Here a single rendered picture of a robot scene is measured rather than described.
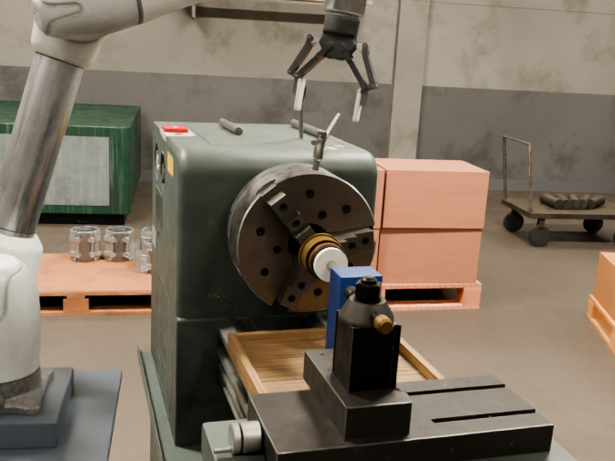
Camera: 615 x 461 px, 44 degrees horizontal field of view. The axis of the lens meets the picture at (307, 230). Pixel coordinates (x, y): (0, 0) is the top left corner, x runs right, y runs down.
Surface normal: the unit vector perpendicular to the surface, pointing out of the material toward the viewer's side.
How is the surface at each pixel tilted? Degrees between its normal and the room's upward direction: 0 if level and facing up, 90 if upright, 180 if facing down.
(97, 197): 90
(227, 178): 90
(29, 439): 90
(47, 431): 90
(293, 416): 0
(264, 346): 0
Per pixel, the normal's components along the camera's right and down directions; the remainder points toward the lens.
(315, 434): 0.06, -0.97
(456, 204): 0.18, 0.25
